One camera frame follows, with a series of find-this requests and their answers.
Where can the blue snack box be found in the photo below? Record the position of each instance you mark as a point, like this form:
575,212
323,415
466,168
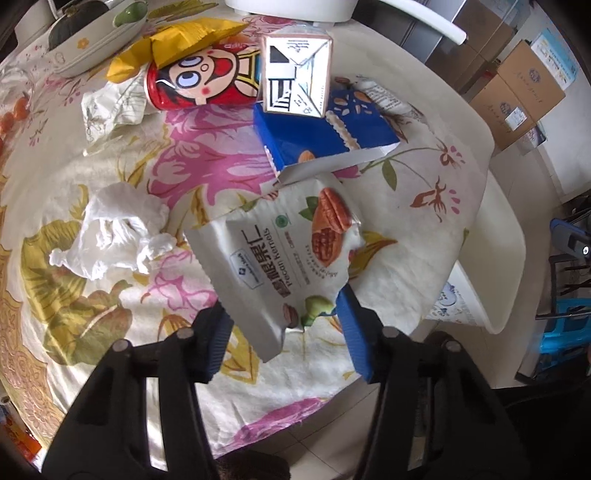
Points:
300,134

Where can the blue plastic stool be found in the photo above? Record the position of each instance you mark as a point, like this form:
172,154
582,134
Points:
572,249
568,327

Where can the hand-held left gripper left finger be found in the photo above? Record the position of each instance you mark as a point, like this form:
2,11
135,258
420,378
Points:
214,341

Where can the red cartoon face snack packet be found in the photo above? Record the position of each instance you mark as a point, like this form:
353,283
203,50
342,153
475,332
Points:
198,78

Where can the brown cardboard box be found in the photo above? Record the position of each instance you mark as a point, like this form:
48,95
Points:
496,120
531,83

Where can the white pecan snack packet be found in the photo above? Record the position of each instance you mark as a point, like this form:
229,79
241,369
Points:
277,249

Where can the yellow orange snack packet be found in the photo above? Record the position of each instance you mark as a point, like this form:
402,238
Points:
184,39

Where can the small white almond wrapper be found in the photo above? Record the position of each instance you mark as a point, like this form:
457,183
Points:
383,94

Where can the white plastic bucket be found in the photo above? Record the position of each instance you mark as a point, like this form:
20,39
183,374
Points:
457,300

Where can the white electric pot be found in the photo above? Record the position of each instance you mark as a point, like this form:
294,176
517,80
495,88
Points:
286,9

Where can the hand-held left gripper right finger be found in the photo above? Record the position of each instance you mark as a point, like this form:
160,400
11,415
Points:
355,337

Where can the white brown drink carton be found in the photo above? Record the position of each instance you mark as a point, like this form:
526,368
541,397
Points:
295,69

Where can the green fruit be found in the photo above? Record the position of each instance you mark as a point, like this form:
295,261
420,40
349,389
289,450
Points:
129,14

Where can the white flowered bowl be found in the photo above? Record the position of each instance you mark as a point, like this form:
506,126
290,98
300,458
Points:
92,46

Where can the white blue printed box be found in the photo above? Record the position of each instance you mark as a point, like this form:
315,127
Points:
556,53

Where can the crumpled clear plastic wrapper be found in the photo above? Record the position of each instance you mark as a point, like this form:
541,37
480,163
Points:
111,108

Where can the floral tablecloth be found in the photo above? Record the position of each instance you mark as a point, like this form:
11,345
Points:
415,240

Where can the dark green squash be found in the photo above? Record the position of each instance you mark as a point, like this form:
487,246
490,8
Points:
69,25

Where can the crumpled white tissue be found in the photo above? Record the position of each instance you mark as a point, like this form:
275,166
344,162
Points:
115,221

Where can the small orange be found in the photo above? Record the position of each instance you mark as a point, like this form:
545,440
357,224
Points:
21,110
7,124

